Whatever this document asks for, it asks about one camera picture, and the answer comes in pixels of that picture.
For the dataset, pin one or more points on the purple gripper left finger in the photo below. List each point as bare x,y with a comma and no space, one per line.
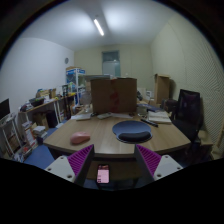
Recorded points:
73,168

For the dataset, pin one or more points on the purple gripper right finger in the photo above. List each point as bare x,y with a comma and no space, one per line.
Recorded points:
154,166

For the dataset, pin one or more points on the pink computer mouse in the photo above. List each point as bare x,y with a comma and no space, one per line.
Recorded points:
79,137

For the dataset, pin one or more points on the dark blue mouse pad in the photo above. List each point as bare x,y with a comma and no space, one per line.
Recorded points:
133,132

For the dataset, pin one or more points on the smartphone with lit screen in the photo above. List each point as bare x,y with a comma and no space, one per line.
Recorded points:
103,173

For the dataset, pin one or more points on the black pen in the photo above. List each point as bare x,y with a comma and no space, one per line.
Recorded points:
149,122

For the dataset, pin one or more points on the white book stack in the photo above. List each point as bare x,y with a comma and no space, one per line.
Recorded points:
160,117

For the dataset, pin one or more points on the white papers on table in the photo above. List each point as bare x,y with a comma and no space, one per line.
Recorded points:
80,117

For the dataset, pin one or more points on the wooden side shelf desk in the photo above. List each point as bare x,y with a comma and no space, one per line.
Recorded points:
49,105

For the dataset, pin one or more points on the black office chair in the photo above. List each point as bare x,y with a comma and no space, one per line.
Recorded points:
187,114

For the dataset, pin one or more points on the large cardboard box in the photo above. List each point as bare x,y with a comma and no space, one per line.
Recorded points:
115,95

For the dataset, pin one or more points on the tall cardboard box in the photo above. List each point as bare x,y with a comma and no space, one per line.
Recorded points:
162,87

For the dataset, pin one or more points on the white shelving unit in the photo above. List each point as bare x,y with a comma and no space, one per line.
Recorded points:
75,77

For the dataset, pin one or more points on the black computer monitor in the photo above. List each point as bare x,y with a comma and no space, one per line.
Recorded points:
4,108

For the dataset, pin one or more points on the grey door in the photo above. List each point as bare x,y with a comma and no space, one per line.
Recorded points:
111,63

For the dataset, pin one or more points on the ceiling fluorescent light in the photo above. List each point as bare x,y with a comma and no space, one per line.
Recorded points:
97,24

